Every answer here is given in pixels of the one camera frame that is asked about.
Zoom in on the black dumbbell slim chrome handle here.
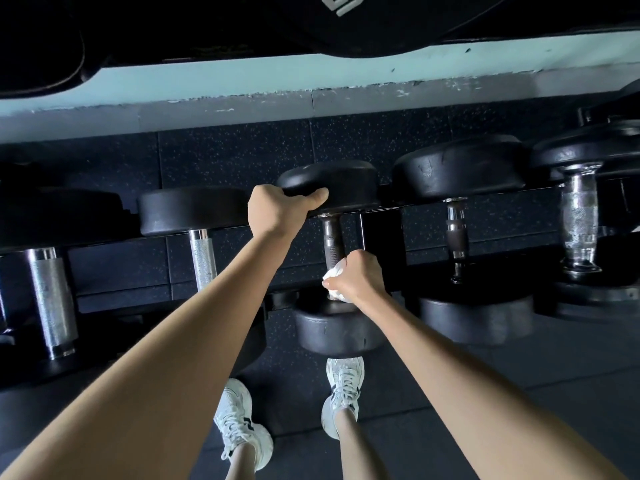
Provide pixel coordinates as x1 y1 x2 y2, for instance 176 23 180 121
137 186 268 378

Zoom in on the person's left hand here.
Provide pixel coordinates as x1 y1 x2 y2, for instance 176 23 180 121
247 184 330 241

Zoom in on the person's left forearm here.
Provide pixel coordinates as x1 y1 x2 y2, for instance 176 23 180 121
0 227 294 480

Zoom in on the person's right white sneaker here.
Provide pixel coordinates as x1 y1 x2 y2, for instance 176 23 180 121
320 357 366 441

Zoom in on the large black dumbbell chrome handle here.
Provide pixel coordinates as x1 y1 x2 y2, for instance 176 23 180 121
0 187 126 380

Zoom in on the person's left leg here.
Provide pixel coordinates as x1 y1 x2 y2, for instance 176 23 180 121
227 443 262 480

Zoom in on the large black dumbbell white print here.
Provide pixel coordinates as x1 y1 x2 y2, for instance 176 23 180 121
280 0 640 59

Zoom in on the small black dumbbell dark handle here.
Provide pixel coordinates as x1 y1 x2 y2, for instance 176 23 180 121
276 160 389 360

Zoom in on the person's leg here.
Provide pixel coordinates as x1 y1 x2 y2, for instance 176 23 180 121
227 443 262 480
333 407 387 480

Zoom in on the person's left white sneaker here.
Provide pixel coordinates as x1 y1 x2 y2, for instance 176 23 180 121
213 378 275 472

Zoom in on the black dumbbell brown grip handle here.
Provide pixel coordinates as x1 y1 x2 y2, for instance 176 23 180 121
391 134 536 346

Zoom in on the person's right leg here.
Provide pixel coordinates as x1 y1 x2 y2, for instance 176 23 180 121
333 407 387 480

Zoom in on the person's white sneaker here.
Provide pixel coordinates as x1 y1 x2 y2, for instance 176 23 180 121
213 378 275 472
320 357 366 441

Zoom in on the person's right hand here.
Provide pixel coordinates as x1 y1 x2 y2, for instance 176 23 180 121
322 249 387 306

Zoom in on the person's right forearm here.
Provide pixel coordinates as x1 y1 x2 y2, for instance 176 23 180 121
357 290 629 480

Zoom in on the white cleaning cloth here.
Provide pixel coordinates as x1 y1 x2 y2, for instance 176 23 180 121
321 258 357 302

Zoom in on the black metal dumbbell rack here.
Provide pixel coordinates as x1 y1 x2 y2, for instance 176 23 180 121
0 181 640 318

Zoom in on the black dumbbell thick knurled handle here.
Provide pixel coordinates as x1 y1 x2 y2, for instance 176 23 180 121
529 119 640 320

